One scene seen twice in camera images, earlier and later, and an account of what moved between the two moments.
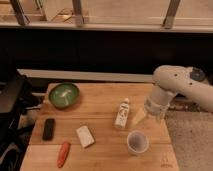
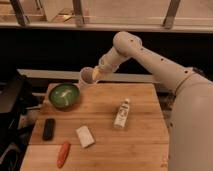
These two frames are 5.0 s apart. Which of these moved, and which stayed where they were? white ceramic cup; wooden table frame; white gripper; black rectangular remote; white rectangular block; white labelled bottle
Moved: white ceramic cup; white gripper
Stayed: white labelled bottle; wooden table frame; white rectangular block; black rectangular remote
